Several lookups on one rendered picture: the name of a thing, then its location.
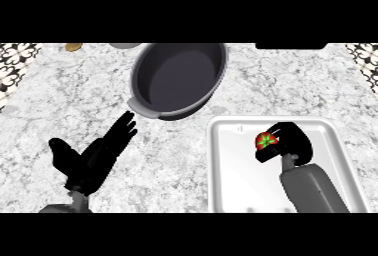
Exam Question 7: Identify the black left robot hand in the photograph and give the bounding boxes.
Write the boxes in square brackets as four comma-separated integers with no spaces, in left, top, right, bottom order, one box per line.
[48,110,139,197]

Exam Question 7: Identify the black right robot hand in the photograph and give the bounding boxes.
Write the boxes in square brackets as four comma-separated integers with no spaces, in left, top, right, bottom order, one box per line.
[254,121,315,167]

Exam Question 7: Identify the red tomato with green stem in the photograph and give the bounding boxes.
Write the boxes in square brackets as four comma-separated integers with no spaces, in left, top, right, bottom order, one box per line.
[254,131,281,150]

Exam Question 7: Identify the white tray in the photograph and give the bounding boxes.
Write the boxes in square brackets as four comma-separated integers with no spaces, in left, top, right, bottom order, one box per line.
[206,115,371,214]

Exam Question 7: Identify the dark grey pot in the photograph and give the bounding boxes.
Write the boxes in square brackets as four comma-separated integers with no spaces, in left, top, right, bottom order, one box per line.
[126,43,231,122]

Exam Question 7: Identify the brown round object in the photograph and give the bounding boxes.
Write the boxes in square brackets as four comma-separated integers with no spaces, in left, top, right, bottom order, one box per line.
[64,43,84,53]

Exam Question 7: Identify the grey round object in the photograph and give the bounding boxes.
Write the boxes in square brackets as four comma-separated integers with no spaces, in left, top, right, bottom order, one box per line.
[108,43,145,50]

